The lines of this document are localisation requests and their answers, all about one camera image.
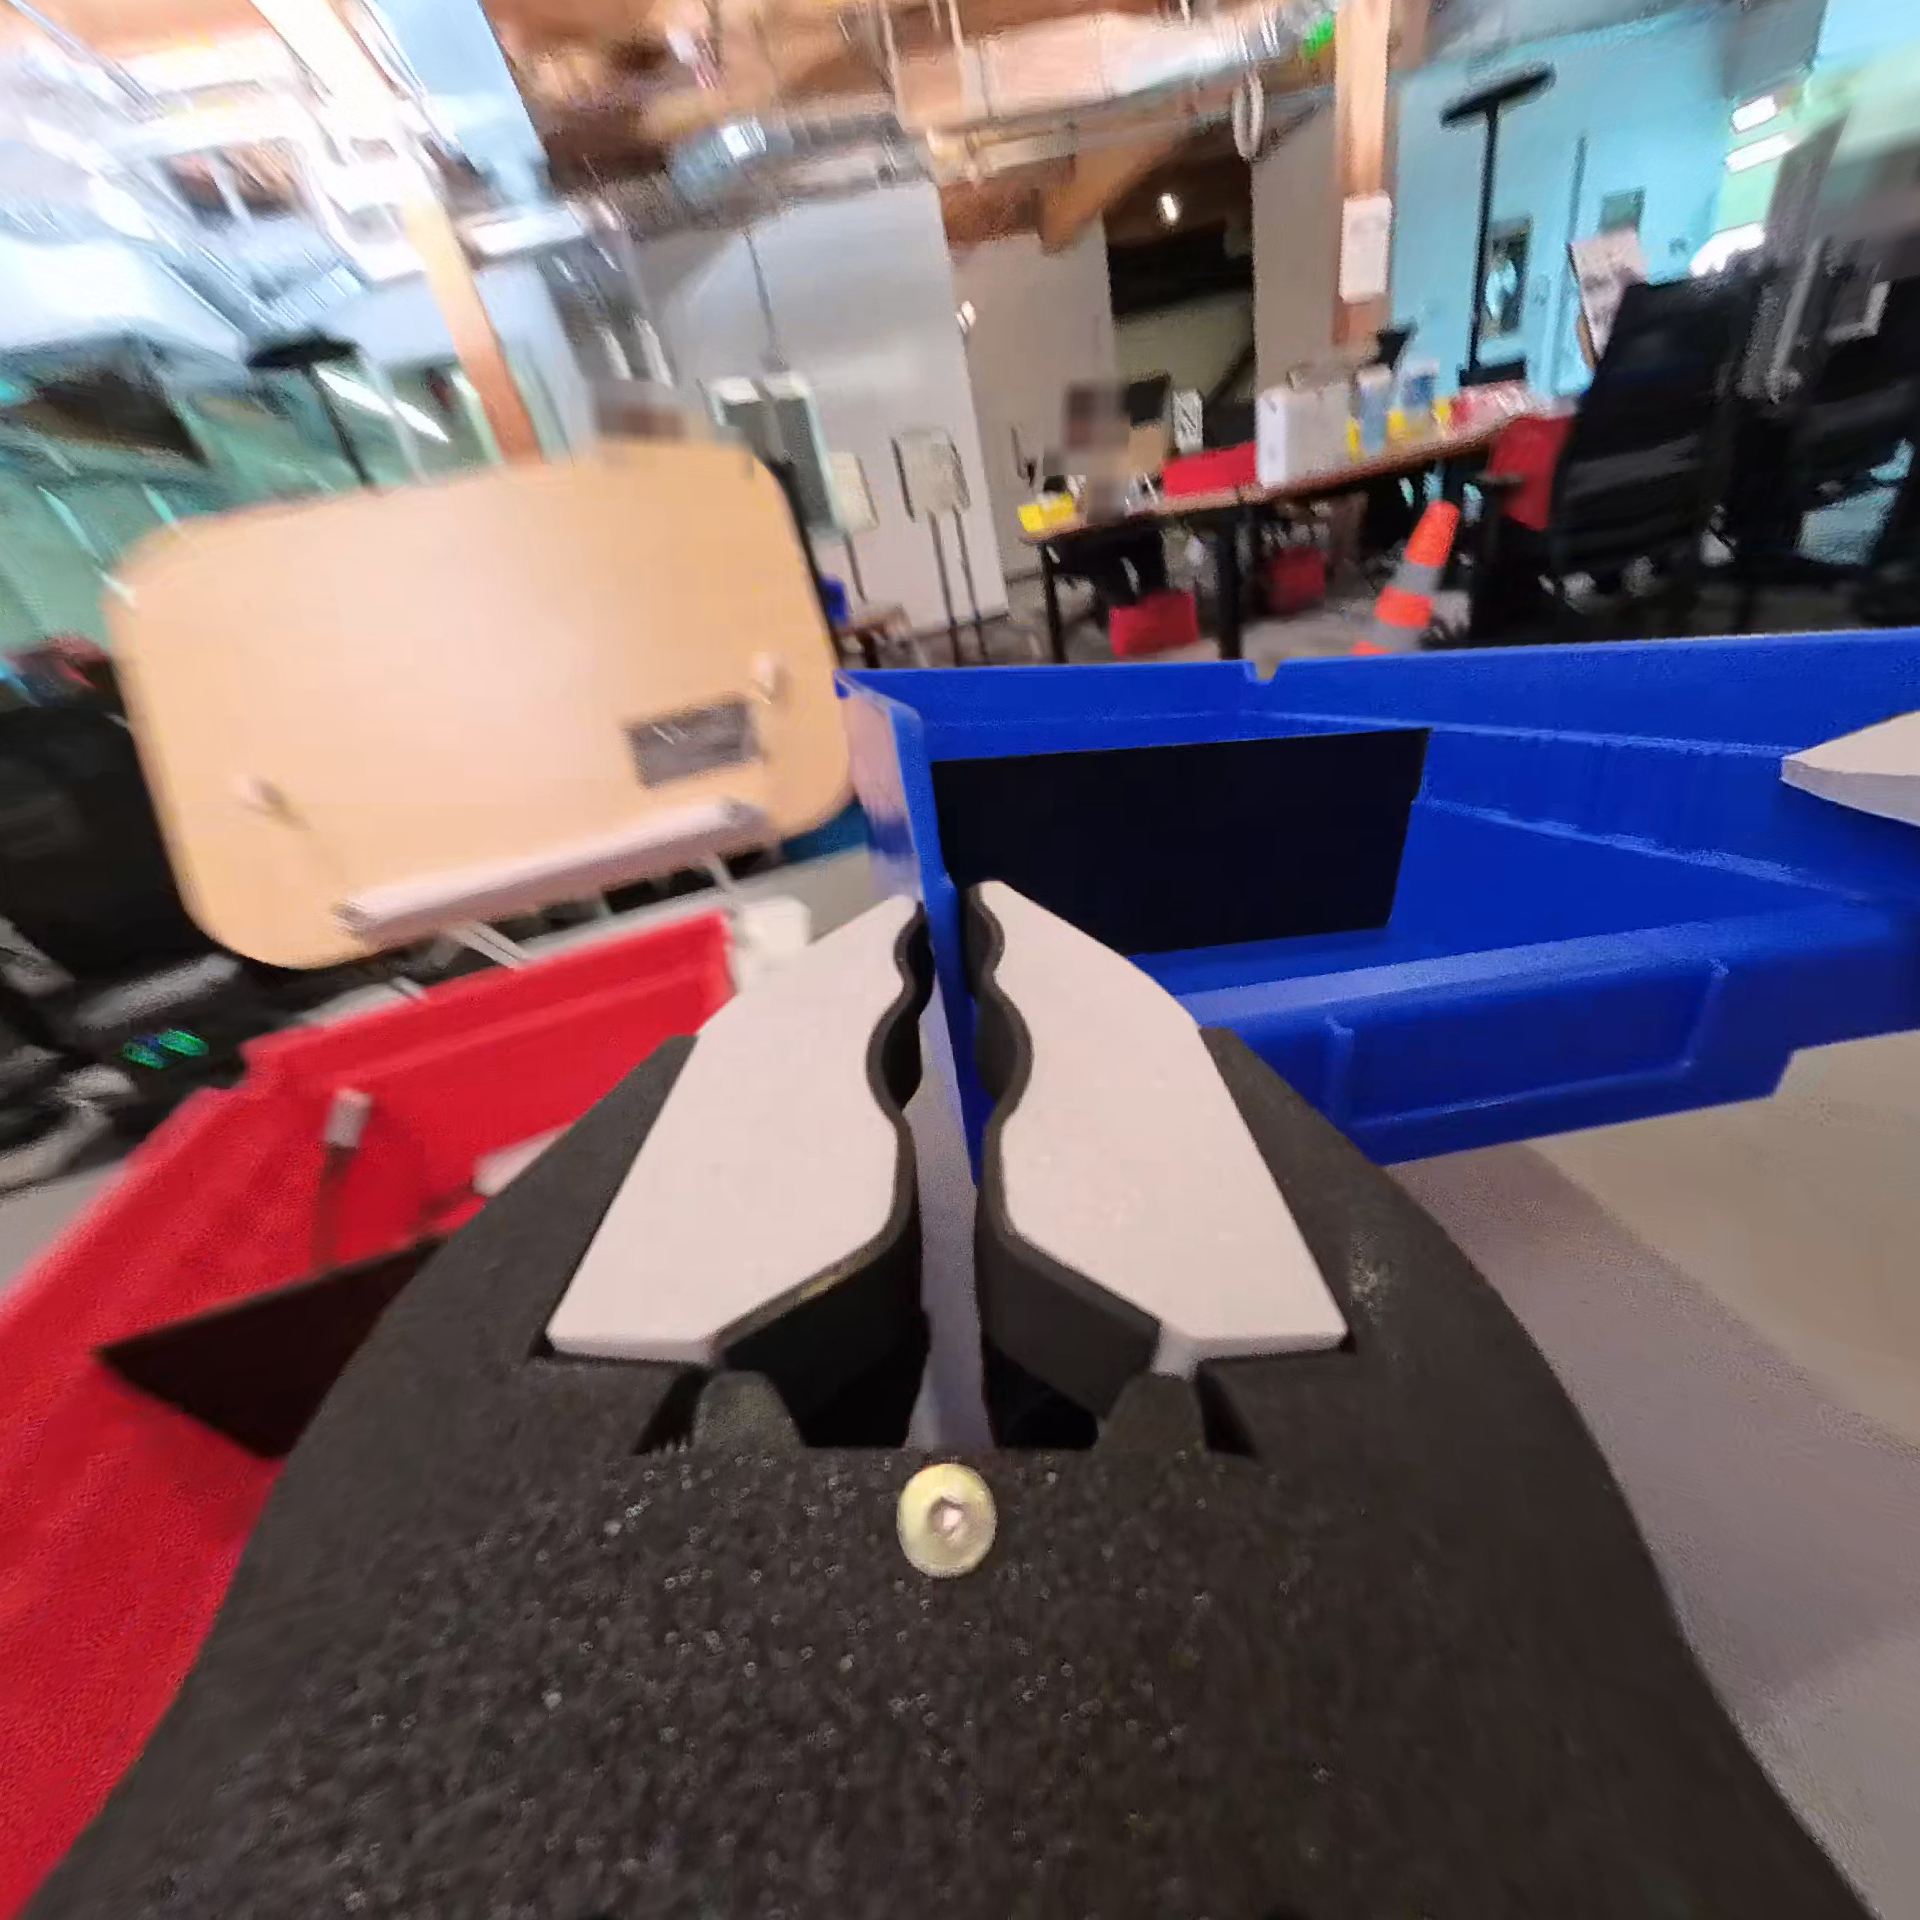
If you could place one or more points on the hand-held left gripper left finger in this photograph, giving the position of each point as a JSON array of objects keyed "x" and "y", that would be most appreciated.
[{"x": 750, "y": 1171}]

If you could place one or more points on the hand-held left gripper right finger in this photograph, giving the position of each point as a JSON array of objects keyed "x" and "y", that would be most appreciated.
[{"x": 1155, "y": 1185}]

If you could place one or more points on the red storage box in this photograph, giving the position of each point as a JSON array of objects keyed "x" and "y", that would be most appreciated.
[
  {"x": 1155, "y": 623},
  {"x": 1298, "y": 581}
]

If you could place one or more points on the black office chair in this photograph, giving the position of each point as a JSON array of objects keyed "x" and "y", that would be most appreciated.
[{"x": 1634, "y": 420}]

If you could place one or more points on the orange traffic cone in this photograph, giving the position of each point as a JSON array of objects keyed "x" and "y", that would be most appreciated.
[{"x": 1410, "y": 599}]

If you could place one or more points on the grey desk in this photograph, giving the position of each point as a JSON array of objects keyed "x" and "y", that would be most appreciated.
[{"x": 1724, "y": 1425}]

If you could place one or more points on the sign stand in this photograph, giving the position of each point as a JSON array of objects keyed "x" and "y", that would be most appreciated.
[
  {"x": 850, "y": 492},
  {"x": 931, "y": 473}
]

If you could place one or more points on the yellow container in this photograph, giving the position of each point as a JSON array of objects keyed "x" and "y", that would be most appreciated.
[{"x": 1048, "y": 519}]

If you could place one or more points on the wooden laptop stand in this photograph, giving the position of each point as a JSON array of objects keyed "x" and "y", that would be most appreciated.
[{"x": 450, "y": 645}]

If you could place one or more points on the brown background table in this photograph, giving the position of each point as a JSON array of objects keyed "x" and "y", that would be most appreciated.
[{"x": 1318, "y": 476}]

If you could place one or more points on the red plastic bin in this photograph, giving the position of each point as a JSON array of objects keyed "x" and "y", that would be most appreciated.
[{"x": 148, "y": 1201}]

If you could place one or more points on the black bin divider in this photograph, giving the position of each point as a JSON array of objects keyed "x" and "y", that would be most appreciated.
[
  {"x": 254, "y": 1364},
  {"x": 1171, "y": 839}
]

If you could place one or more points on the blue plastic bin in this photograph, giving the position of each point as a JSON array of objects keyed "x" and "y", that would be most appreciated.
[{"x": 1574, "y": 901}]

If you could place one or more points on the black power station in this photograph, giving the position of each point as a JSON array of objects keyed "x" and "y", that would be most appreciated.
[{"x": 164, "y": 1047}]

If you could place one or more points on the white cardboard box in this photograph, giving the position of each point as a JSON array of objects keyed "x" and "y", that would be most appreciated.
[{"x": 1298, "y": 434}]

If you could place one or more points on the small red bin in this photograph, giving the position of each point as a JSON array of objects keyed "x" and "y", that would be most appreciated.
[{"x": 1206, "y": 473}]

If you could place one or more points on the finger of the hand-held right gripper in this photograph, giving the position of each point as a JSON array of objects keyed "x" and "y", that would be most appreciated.
[{"x": 1874, "y": 773}]

